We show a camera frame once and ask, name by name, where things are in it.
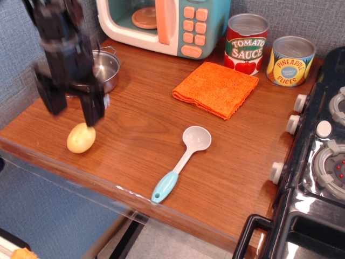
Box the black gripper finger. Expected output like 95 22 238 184
36 77 67 115
79 90 105 127

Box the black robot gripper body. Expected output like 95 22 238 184
34 35 109 108

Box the yellow toy potato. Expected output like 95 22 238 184
67 122 96 154

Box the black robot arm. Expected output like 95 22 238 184
23 1 106 127

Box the small stainless steel pot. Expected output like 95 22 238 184
64 46 121 98

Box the teal and pink toy microwave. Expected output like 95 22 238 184
96 1 231 59

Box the folded orange cloth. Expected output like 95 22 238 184
172 62 259 120

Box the orange fuzzy object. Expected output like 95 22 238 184
10 248 38 259

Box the tomato sauce can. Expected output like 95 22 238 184
224 13 270 76

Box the pineapple slices can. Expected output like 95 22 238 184
266 36 316 87

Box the black toy stove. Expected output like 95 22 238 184
233 47 344 258

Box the white ladle with teal handle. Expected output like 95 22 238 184
151 126 212 203

